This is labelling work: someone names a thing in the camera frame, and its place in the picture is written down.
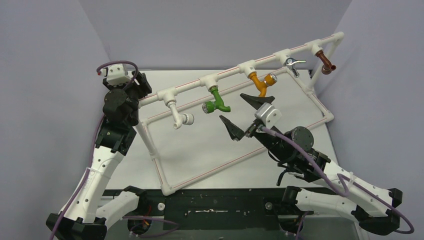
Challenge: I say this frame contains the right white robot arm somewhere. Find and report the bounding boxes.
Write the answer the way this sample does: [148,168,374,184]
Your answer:
[220,94,403,236]

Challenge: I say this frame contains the green plastic faucet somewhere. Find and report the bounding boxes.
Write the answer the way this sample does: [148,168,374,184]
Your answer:
[202,86,231,114]

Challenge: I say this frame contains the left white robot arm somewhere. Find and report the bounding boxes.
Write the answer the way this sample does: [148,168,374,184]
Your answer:
[46,71,152,240]

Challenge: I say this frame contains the brown plastic faucet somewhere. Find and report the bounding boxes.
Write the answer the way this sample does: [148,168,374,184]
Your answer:
[315,50,337,75]

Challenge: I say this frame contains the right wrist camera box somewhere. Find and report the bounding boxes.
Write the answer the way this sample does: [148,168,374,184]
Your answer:
[254,102,282,129]

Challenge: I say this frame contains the white plastic faucet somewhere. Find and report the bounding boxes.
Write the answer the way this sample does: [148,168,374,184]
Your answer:
[166,100,195,130]

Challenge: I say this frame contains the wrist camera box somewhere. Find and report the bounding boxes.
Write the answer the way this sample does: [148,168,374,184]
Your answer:
[254,102,282,129]
[98,63,131,89]

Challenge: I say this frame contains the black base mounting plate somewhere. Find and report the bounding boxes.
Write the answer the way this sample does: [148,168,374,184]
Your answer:
[129,187,302,233]

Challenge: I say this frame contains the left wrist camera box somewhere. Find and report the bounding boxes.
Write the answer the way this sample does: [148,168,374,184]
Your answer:
[98,63,131,89]

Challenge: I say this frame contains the white PVC pipe frame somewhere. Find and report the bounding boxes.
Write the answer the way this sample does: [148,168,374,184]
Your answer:
[136,31,345,196]

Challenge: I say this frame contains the orange plastic faucet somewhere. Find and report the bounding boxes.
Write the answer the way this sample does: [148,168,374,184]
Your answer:
[248,71,278,97]

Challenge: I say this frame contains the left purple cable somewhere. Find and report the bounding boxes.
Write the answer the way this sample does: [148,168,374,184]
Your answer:
[48,60,139,240]

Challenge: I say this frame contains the chrome metal faucet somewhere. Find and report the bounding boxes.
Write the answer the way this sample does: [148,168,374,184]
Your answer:
[284,57,307,78]

